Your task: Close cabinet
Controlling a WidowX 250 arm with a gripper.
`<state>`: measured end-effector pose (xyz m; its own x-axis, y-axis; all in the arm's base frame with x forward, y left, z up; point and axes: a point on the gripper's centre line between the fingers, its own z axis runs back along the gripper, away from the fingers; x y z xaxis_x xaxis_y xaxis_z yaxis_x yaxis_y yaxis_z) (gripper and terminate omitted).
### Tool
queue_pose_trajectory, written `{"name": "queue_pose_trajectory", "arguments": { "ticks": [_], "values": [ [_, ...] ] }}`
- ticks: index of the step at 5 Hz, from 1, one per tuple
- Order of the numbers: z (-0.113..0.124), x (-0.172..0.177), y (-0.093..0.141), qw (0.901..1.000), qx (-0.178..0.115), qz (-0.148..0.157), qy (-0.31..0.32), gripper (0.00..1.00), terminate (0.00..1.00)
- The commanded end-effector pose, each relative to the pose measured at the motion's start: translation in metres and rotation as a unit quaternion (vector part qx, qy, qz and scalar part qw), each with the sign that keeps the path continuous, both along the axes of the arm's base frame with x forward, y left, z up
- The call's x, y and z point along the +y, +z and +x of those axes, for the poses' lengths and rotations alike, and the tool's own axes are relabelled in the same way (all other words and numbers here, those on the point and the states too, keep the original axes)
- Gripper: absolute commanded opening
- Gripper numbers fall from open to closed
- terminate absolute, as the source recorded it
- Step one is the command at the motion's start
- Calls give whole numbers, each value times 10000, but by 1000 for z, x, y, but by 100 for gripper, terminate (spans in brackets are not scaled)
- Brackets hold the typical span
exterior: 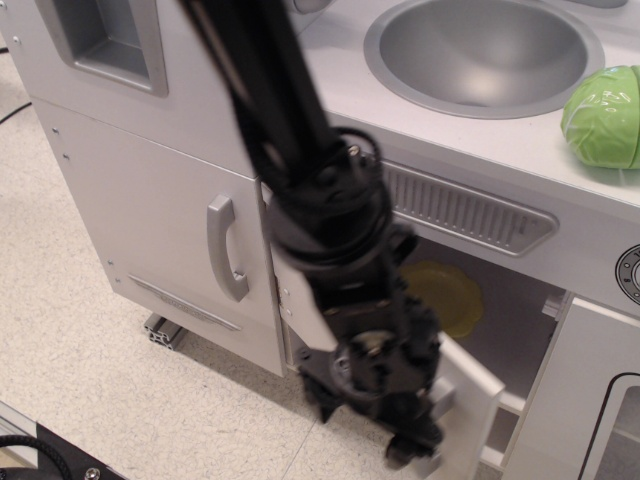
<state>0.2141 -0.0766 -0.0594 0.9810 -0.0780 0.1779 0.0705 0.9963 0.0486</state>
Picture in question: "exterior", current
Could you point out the silver fridge door handle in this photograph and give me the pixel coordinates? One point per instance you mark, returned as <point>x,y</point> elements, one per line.
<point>220,217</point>

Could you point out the silver round sink basin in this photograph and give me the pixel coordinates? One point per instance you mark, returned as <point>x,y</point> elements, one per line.
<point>489,60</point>

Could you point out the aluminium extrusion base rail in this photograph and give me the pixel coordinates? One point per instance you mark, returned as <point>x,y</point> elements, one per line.
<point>164,332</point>

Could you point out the black oven dial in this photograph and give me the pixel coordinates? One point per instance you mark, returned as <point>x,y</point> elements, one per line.
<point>627,273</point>

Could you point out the grey recessed dispenser panel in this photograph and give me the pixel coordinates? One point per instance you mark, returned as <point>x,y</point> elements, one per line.
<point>116,40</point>

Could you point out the white cabinet door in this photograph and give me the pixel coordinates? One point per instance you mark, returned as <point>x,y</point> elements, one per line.
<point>371,346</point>

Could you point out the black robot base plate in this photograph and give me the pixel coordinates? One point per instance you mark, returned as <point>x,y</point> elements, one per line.
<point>81,464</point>

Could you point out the grey vent panel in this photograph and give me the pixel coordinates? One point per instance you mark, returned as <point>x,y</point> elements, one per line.
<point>467,213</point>

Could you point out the silver cabinet door handle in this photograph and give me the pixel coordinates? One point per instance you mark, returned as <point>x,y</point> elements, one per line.
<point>442,397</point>

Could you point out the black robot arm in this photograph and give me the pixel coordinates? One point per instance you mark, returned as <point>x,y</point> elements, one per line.
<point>289,141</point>

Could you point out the silver faucet base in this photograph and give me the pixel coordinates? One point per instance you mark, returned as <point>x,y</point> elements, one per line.
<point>305,7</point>

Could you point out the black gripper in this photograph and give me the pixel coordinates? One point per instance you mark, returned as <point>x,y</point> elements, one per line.
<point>383,385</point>

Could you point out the yellow scalloped toy plate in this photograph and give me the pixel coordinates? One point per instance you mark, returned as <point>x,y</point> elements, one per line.
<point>454,297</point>

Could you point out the white toy kitchen cabinet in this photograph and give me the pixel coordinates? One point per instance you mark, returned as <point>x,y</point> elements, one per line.
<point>144,320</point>

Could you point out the green toy cabbage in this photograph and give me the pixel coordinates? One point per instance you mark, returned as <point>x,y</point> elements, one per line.
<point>600,121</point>

